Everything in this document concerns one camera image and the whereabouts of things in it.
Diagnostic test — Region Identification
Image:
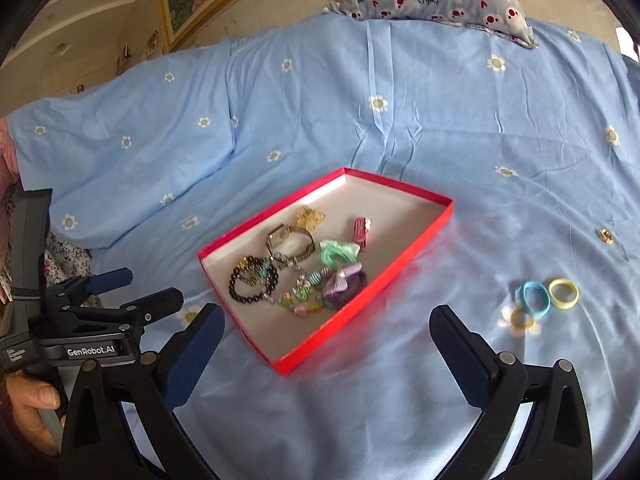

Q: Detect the dark bead bracelet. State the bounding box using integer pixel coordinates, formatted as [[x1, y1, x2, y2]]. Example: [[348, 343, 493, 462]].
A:
[[229, 256, 279, 305]]

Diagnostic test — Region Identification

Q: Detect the purple scrunchie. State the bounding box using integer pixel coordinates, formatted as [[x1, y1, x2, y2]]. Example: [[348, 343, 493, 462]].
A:
[[322, 262, 370, 309]]

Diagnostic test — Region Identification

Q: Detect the blue hair tie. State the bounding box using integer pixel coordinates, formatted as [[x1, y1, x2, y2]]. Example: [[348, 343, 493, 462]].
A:
[[517, 281, 552, 320]]

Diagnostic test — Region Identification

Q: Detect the green bow hair tie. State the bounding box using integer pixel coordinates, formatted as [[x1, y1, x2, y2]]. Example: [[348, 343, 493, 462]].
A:
[[319, 239, 362, 268]]

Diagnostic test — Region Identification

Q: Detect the pink hair clip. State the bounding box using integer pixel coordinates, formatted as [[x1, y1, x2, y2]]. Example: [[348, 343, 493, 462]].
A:
[[352, 216, 373, 250]]

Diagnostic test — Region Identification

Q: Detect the colourful bead bracelet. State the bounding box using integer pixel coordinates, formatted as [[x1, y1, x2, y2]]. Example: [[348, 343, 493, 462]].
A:
[[265, 270, 336, 313]]

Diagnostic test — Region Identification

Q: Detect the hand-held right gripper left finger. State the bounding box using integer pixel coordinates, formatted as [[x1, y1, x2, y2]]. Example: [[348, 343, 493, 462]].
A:
[[59, 303, 226, 480]]

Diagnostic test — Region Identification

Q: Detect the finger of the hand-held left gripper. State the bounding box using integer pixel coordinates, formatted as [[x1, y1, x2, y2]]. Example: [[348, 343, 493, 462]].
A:
[[60, 287, 185, 331], [47, 268, 133, 306]]

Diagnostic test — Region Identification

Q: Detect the blue floral bedsheet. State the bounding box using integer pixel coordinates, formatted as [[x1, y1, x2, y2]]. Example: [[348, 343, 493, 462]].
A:
[[0, 12, 640, 480]]

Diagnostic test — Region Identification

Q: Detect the yellow hair tie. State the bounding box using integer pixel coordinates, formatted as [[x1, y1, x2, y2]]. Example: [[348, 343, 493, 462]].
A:
[[547, 277, 581, 310]]

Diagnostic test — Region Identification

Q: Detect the red shallow box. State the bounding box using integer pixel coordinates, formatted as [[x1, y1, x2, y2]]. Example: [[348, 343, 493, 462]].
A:
[[196, 167, 455, 377]]

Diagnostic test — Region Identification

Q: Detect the yellow hair claw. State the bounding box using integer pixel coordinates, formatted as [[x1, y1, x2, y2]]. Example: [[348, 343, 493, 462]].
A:
[[294, 207, 326, 233]]

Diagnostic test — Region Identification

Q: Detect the gold wristwatch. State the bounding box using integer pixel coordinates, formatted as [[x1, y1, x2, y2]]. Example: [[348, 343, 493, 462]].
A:
[[264, 223, 316, 261]]

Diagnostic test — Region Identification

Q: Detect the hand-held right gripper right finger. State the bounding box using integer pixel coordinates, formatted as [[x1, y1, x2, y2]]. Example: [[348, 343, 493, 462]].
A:
[[429, 304, 596, 480]]

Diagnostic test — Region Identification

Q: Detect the floral cloth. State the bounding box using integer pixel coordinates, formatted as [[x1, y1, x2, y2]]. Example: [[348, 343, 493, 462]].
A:
[[0, 232, 96, 306]]

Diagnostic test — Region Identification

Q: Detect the pink cloth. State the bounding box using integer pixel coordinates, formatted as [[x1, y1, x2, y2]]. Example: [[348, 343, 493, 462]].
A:
[[0, 117, 21, 221]]

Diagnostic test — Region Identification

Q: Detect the person's left hand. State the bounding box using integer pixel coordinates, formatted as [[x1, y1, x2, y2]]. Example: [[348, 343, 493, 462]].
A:
[[0, 375, 68, 456]]

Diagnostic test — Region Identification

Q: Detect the small orange hair tie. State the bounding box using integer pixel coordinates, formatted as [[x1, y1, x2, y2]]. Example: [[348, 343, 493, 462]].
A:
[[509, 307, 536, 335]]

